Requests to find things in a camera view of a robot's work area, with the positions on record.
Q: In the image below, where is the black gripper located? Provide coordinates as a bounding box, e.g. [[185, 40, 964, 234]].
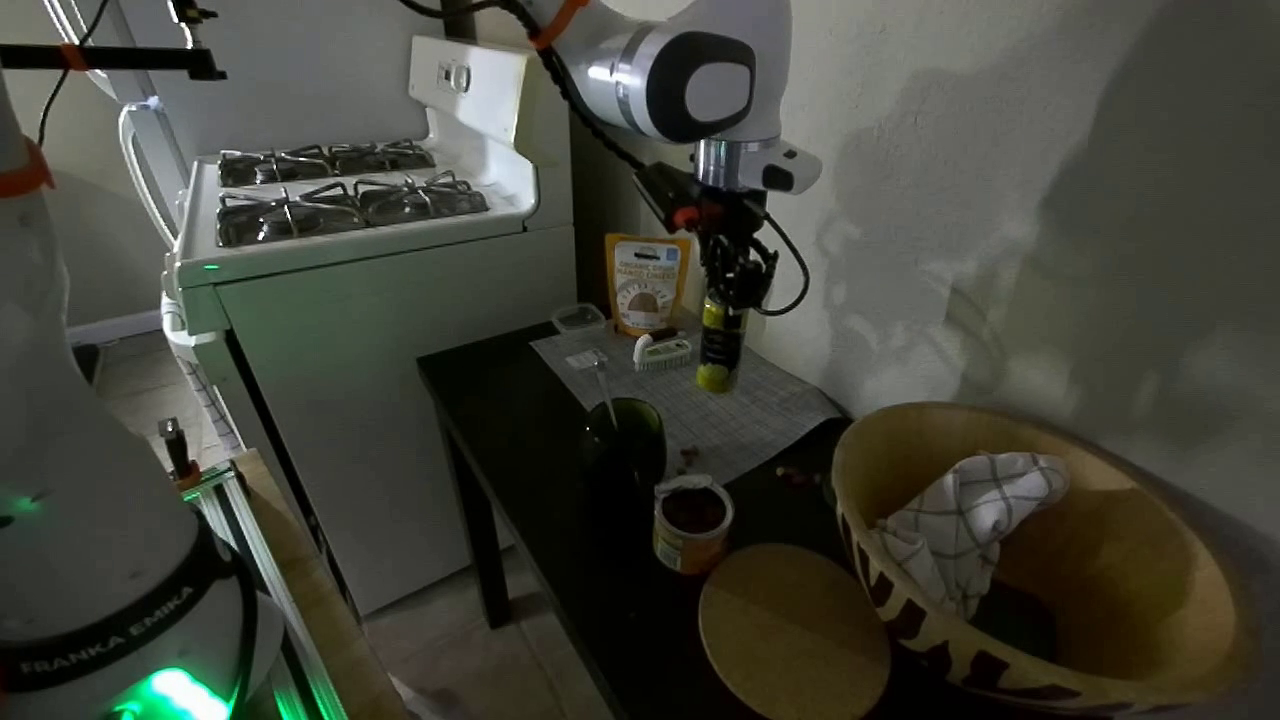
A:
[[675, 181, 785, 325]]

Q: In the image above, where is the gray woven mat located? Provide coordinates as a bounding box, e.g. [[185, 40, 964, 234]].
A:
[[526, 316, 844, 487]]

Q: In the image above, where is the orange snack bag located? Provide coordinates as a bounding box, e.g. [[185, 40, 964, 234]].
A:
[[599, 228, 702, 339]]

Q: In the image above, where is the white green small bottle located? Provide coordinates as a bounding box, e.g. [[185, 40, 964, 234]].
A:
[[626, 328, 695, 372]]

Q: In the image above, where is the clear plastic container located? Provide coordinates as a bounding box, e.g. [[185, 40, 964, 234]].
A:
[[550, 299, 612, 337]]

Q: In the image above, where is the green lidded dark jar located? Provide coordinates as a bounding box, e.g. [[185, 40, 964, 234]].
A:
[[579, 393, 671, 537]]

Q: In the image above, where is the white green checkered cloth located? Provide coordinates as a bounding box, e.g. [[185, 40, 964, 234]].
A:
[[873, 450, 1075, 624]]

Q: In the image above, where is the round wooden lid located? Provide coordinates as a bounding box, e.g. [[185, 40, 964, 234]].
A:
[[695, 539, 895, 720]]

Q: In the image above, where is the white gas stove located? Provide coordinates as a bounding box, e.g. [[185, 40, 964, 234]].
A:
[[155, 31, 582, 616]]

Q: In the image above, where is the black side table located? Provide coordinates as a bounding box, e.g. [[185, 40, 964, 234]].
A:
[[416, 316, 935, 720]]

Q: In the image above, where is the wooden plank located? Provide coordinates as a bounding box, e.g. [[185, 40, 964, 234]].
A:
[[175, 450, 405, 720]]

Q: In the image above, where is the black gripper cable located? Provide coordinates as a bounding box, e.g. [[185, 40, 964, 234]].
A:
[[751, 210, 816, 321]]

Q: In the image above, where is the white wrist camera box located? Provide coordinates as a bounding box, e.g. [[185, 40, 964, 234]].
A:
[[722, 142, 825, 200]]

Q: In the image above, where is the white cable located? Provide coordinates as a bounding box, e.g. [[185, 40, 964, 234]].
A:
[[116, 92, 193, 258]]

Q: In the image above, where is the black camera stand bar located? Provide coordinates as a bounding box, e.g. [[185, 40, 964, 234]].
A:
[[0, 40, 227, 85]]

